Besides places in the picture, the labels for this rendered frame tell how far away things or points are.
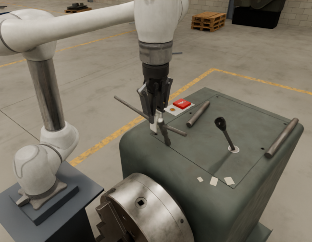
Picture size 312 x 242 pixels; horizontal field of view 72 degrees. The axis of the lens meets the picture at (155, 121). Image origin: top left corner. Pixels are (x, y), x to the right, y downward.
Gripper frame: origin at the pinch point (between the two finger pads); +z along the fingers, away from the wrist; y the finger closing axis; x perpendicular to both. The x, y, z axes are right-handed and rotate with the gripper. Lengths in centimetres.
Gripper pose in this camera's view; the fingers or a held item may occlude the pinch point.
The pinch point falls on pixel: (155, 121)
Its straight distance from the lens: 70.9
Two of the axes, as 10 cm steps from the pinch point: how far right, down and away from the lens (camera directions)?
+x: 6.9, 4.1, -5.9
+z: 0.0, 8.2, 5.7
